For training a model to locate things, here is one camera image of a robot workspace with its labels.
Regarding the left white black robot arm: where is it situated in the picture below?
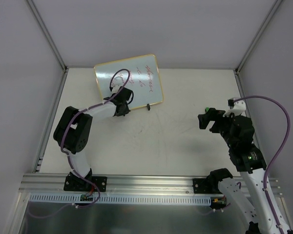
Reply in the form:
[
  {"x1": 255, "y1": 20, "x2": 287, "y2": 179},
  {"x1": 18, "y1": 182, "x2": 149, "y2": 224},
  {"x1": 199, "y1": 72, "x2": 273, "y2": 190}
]
[{"x1": 53, "y1": 86, "x2": 134, "y2": 192}]

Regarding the gold framed whiteboard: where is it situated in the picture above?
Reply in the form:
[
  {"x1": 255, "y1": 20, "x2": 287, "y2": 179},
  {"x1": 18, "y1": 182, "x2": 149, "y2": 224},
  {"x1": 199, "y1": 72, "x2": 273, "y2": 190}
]
[{"x1": 94, "y1": 54, "x2": 164, "y2": 110}]

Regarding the white slotted cable duct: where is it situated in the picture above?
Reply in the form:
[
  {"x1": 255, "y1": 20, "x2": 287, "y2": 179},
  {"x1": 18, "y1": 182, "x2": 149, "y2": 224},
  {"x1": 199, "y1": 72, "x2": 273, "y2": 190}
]
[{"x1": 29, "y1": 193, "x2": 211, "y2": 206}]

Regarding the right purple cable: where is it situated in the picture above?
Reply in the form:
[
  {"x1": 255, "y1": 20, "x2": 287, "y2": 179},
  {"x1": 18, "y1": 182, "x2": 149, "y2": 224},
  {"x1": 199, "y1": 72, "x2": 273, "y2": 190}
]
[{"x1": 200, "y1": 95, "x2": 291, "y2": 234}]

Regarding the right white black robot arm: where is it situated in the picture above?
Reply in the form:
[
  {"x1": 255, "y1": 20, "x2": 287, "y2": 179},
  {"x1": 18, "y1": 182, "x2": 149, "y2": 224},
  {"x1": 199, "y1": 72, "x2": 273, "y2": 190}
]
[{"x1": 198, "y1": 108, "x2": 293, "y2": 234}]

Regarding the aluminium frame post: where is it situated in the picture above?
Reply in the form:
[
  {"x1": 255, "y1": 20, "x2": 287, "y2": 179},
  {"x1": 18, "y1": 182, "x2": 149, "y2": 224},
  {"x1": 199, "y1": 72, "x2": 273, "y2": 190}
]
[
  {"x1": 234, "y1": 0, "x2": 284, "y2": 137},
  {"x1": 25, "y1": 0, "x2": 67, "y2": 174}
]

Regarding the left aluminium frame post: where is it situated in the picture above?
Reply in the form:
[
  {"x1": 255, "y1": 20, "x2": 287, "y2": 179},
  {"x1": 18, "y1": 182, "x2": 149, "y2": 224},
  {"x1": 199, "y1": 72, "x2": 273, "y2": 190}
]
[{"x1": 25, "y1": 0, "x2": 67, "y2": 174}]

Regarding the aluminium mounting rail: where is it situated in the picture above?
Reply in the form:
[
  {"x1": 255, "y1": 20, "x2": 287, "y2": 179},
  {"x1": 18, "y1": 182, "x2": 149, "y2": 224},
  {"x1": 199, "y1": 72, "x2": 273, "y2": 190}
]
[{"x1": 18, "y1": 173, "x2": 284, "y2": 197}]

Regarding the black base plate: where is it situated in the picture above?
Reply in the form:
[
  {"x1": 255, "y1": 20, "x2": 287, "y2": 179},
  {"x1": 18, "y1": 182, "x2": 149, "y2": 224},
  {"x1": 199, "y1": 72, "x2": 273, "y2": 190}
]
[
  {"x1": 63, "y1": 174, "x2": 107, "y2": 192},
  {"x1": 192, "y1": 178, "x2": 221, "y2": 194}
]

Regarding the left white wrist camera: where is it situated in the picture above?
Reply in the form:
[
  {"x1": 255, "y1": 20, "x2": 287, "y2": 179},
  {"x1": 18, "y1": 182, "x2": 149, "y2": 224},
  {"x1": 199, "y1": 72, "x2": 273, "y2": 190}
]
[{"x1": 110, "y1": 84, "x2": 122, "y2": 94}]

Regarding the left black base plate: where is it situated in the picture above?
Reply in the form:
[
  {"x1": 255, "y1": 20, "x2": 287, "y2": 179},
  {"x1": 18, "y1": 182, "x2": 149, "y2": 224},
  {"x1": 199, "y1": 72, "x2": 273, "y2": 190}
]
[{"x1": 63, "y1": 174, "x2": 107, "y2": 192}]

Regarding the right aluminium frame post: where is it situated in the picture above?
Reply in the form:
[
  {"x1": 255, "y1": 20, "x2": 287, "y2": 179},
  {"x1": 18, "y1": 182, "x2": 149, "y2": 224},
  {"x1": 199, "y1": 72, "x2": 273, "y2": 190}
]
[{"x1": 234, "y1": 0, "x2": 284, "y2": 137}]

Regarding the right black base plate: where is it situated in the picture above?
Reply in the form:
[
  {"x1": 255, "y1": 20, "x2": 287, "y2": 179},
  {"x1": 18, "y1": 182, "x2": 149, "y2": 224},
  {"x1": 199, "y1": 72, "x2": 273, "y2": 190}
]
[{"x1": 192, "y1": 178, "x2": 221, "y2": 194}]

